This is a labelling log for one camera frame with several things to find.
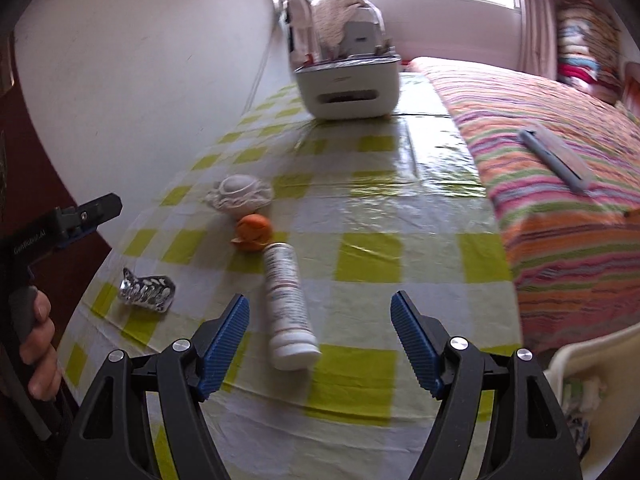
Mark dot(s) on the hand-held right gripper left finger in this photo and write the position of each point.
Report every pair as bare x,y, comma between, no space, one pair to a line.
227,340

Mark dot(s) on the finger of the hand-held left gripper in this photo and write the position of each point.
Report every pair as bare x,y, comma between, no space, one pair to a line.
90,212

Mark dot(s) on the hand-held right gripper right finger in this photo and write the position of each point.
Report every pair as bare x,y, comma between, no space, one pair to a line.
417,345

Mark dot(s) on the white plastic bottle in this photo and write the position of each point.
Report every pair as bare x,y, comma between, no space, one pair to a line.
287,305

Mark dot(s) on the cream plastic bin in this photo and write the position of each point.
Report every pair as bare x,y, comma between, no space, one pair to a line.
620,360

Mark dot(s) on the person's left hand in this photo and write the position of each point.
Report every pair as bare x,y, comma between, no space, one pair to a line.
42,360

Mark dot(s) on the dark red door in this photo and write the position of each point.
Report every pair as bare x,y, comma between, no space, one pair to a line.
40,185

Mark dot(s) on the silver blister pack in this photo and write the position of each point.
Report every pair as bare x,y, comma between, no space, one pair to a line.
147,290

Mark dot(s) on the orange peel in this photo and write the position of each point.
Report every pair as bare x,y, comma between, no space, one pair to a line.
255,230

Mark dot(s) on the white foam fruit net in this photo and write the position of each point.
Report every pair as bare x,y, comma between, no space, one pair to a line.
240,195

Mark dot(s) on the yellow checked tablecloth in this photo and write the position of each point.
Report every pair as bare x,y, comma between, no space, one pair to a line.
380,200

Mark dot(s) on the striped bedsheet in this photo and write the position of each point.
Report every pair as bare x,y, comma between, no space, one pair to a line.
550,220

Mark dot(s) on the white desktop organizer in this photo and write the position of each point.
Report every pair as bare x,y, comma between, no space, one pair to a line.
350,90

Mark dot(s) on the wooden headboard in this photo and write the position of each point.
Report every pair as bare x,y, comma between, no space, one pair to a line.
631,85

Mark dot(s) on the stack of folded quilts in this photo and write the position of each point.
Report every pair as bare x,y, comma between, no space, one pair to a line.
587,50

